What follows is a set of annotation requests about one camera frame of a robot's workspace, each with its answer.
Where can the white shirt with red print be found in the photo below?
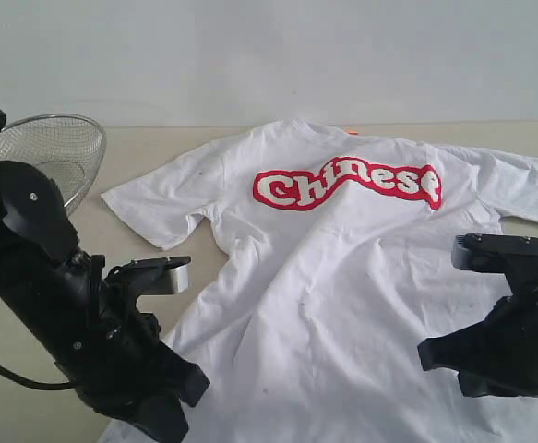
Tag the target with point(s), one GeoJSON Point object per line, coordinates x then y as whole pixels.
{"type": "Point", "coordinates": [338, 267]}

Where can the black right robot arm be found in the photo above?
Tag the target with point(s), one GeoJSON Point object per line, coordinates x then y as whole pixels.
{"type": "Point", "coordinates": [497, 356]}

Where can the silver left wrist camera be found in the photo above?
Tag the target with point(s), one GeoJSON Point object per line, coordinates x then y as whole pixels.
{"type": "Point", "coordinates": [151, 276]}

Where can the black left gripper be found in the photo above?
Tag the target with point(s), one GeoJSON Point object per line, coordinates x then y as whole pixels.
{"type": "Point", "coordinates": [115, 362]}

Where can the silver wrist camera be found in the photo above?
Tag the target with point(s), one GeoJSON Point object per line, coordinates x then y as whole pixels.
{"type": "Point", "coordinates": [151, 276]}
{"type": "Point", "coordinates": [516, 257]}

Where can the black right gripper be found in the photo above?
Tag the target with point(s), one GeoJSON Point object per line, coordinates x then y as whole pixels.
{"type": "Point", "coordinates": [510, 364]}

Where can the metal wire mesh basket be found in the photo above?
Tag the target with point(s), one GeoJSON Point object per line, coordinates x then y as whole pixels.
{"type": "Point", "coordinates": [68, 148]}

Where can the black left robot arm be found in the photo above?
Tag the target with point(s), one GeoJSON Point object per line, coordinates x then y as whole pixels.
{"type": "Point", "coordinates": [40, 259]}

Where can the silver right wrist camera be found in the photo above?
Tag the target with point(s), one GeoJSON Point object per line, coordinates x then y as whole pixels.
{"type": "Point", "coordinates": [516, 257]}

